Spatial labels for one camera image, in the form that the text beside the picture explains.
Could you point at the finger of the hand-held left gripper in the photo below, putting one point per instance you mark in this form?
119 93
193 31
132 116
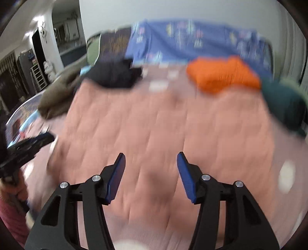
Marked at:
41 141

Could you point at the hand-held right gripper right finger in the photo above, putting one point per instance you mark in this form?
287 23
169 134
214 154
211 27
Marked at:
186 178

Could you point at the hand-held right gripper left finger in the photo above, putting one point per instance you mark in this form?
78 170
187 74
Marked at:
115 178

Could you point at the pink quilted jacket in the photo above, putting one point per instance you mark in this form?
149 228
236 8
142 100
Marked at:
156 125

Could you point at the person's left forearm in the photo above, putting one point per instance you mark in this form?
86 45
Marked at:
10 221

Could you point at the person's left hand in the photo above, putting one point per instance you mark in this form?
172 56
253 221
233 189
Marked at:
14 191

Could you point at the brown fuzzy garment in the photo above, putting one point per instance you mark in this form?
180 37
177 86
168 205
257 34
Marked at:
57 98

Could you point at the white ladder rack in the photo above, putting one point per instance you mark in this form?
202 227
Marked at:
38 77

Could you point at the white cat figurine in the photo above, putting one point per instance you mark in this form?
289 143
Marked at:
49 72

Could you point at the dark blue counter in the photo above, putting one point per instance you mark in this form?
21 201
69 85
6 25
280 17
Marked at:
72 57

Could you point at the black garment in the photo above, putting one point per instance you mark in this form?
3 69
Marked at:
110 73

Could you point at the pink polka dot blanket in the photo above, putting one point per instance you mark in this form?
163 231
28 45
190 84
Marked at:
284 149

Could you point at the orange puffer jacket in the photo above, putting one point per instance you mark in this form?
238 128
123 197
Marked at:
221 74

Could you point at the dark patterned blanket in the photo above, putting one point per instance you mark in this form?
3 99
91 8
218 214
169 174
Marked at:
113 45

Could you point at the dark teal garment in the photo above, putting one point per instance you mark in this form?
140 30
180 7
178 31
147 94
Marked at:
284 105

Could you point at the blue tree print sheet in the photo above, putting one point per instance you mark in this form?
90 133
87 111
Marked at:
192 40

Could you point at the green pillow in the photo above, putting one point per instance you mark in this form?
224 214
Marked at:
296 85

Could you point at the white curtain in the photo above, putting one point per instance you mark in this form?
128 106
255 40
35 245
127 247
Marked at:
293 40

